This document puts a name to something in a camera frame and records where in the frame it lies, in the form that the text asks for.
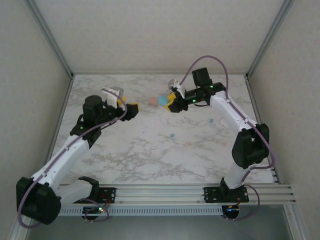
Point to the blue earbud charging case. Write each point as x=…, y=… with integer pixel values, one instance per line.
x=162, y=100

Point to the pink earbud charging case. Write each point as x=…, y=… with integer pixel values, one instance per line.
x=152, y=100

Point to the white earbud charging case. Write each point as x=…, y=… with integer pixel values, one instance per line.
x=222, y=122

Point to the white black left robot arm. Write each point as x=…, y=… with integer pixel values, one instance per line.
x=62, y=157

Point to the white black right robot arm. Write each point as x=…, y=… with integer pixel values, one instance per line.
x=232, y=112

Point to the small controller circuit board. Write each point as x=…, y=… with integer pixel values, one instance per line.
x=93, y=210
x=231, y=209

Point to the aluminium table side rail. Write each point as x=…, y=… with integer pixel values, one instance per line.
x=60, y=125
x=254, y=100

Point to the aluminium frame corner post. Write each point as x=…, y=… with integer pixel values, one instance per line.
x=51, y=37
x=269, y=37

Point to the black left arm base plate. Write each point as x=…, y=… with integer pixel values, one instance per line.
x=110, y=195

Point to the aluminium mounting rail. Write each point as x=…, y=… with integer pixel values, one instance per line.
x=160, y=193

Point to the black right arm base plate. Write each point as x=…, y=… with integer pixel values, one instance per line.
x=212, y=195

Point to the aluminium frame leg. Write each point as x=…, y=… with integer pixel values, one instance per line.
x=296, y=225
x=17, y=232

